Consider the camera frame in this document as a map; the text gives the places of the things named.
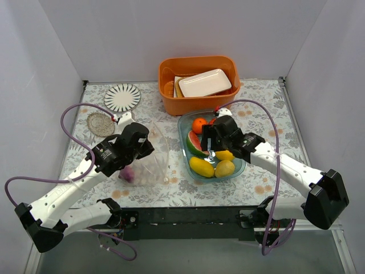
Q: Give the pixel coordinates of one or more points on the clear zip top bag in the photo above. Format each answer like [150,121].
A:
[152,169]

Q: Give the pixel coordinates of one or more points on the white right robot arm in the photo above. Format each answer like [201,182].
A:
[323,194]

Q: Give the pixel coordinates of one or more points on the white rectangular tray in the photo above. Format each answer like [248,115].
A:
[204,84]

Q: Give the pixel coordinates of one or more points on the clear blue glass tray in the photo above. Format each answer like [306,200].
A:
[184,125]

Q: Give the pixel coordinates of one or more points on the orange plastic basin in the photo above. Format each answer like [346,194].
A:
[173,69]

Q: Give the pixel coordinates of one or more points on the yellow mango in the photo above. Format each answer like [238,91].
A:
[201,167]

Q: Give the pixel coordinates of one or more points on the watermelon slice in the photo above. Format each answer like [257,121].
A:
[194,145]

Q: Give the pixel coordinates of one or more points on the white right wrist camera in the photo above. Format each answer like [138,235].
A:
[222,112]

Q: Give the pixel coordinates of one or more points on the yellow lemon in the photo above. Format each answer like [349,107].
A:
[224,155]

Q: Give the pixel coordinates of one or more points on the brown speckled plate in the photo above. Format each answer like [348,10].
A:
[100,124]

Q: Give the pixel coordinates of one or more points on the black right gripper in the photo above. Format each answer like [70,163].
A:
[211,140]

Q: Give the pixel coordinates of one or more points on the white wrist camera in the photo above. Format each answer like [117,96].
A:
[125,119]
[222,112]

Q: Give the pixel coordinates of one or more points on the blue striped white plate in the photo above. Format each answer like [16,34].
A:
[122,97]

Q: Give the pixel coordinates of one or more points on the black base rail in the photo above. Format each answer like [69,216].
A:
[244,223]

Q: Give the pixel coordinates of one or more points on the orange mandarin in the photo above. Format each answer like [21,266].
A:
[197,125]

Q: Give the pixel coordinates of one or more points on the yellow pear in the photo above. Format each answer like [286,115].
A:
[224,168]

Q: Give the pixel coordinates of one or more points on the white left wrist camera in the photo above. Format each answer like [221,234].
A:
[125,119]

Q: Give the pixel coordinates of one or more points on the purple sweet potato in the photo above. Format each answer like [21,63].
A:
[127,174]

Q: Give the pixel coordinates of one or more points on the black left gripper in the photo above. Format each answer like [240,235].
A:
[145,146]

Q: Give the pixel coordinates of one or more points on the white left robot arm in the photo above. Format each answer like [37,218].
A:
[50,218]

